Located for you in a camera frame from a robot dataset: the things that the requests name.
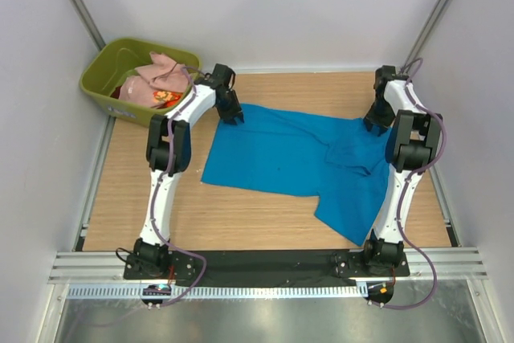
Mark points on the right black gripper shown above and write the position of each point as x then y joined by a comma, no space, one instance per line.
377,119

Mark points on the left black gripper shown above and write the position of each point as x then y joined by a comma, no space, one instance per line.
231,112

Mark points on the blue t shirt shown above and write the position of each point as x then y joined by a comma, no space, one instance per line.
338,160

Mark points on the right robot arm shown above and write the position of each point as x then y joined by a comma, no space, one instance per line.
416,141

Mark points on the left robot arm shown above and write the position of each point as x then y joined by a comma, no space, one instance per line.
168,152

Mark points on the red orange patterned garment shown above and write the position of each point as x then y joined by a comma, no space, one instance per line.
162,99

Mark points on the pink folded shirt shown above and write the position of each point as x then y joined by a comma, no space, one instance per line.
163,73

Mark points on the olive green plastic bin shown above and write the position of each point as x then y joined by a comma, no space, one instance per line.
116,62

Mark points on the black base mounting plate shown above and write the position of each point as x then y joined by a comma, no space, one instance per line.
263,269

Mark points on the right aluminium corner post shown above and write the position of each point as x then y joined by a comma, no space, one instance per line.
436,14

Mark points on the white slotted cable duct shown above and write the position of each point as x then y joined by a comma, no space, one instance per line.
147,291

